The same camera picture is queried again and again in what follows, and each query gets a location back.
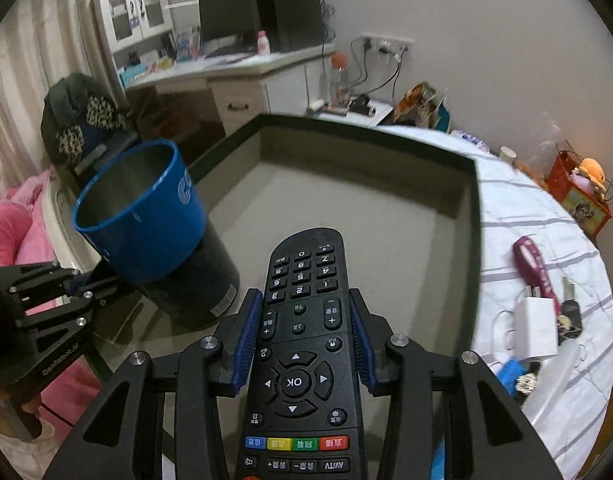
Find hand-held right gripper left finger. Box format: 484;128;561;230
41;287;264;480

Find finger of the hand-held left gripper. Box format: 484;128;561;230
9;280;137;341
0;262;94;306

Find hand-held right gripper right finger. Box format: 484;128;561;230
349;287;567;480

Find black remote control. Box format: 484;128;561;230
235;227;368;480

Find blue and black tumbler cup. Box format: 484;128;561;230
70;139;240;328

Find dark green tray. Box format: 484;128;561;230
94;112;482;386

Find pink cloth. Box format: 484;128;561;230
0;169;58;311

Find blue plastic brush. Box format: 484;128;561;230
496;359;528;397

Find office chair with clothes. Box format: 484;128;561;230
40;72;143;177

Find white charger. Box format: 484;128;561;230
513;297;560;362

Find pink hair brush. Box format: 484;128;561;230
513;235;562;312

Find beige curtain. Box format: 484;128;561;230
0;0;130;196

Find bunch of keys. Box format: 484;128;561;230
556;276;585;346

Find white striped quilt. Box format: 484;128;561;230
376;124;613;480

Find teal tissue box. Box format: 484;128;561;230
120;62;158;87

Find white nightstand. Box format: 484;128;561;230
306;96;394;127

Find colourful paper bag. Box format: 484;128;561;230
392;81;453;132

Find white desk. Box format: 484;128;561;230
120;41;337;137

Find red box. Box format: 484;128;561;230
545;151;613;242

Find red cap bottle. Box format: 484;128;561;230
329;52;350;107

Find clear plastic bag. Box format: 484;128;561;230
523;122;579;186

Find blue printed packets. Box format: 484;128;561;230
173;26;203;62

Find white glass door cabinet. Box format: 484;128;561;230
90;0;176;54

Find orange plush toy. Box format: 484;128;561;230
569;157;613;202

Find black monitor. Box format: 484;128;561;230
198;0;263;57

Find black computer tower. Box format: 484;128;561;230
255;0;328;54

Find black power cables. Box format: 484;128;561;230
348;36;403;97

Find white wall outlet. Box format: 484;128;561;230
359;33;415;64

